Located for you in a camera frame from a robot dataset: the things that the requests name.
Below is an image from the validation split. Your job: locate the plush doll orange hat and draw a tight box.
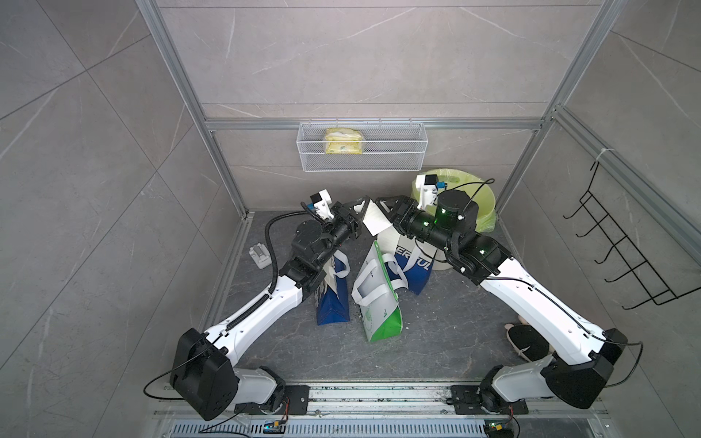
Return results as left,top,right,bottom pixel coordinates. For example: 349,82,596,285
504,317,554,362

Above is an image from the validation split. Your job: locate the white wire mesh basket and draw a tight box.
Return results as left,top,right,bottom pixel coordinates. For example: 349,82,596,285
296,122,428,173

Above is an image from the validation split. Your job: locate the yellow wipes pack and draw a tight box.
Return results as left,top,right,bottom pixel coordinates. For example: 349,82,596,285
323,128,365,154

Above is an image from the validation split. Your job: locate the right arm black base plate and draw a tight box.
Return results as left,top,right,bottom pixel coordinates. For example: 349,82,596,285
447,385,529,415

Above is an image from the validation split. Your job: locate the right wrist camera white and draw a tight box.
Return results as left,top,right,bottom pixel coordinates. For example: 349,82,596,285
414,173,447,210

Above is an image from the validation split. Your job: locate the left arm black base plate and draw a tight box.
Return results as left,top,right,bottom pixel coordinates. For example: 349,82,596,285
235,385,310,415

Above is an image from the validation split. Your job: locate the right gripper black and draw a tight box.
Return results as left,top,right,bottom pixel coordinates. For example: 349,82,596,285
375,198,456,258

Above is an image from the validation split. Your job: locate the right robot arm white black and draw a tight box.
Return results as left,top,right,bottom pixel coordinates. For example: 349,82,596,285
375,190,630,414

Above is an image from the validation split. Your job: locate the small grey white device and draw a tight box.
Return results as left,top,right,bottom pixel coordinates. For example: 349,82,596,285
248,243,272,269

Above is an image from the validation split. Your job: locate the green white paper bag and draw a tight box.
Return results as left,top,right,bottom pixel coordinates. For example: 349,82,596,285
352,241,408,342

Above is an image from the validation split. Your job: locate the blue white paper bag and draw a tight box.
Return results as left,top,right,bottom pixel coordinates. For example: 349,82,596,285
316,251,351,326
378,228,438,296

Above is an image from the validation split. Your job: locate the black wire hook rack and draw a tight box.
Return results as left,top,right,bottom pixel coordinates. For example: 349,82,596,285
562,162,700,311

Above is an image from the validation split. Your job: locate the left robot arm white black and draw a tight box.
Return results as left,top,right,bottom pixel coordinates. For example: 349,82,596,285
165,196,371,421

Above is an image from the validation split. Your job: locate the green trash bag liner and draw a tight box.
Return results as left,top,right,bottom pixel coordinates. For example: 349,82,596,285
412,168,497,233

